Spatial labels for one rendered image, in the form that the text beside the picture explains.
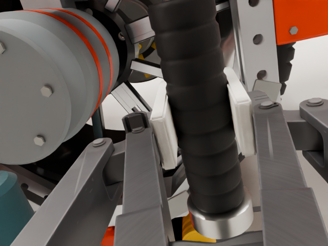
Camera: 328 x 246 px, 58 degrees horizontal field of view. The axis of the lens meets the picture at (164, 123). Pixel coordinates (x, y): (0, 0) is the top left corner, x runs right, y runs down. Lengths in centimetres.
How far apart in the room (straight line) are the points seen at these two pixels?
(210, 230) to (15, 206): 28
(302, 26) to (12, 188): 40
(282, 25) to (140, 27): 21
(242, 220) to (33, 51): 20
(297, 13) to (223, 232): 28
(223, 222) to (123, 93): 36
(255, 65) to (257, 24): 5
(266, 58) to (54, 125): 26
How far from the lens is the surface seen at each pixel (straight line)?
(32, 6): 42
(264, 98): 16
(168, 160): 15
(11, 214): 42
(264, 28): 39
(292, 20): 40
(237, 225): 20
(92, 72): 31
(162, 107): 15
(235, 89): 16
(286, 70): 50
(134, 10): 83
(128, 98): 51
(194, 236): 53
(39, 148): 29
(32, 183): 57
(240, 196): 20
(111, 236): 53
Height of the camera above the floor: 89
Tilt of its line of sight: 22 degrees down
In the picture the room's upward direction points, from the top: 14 degrees counter-clockwise
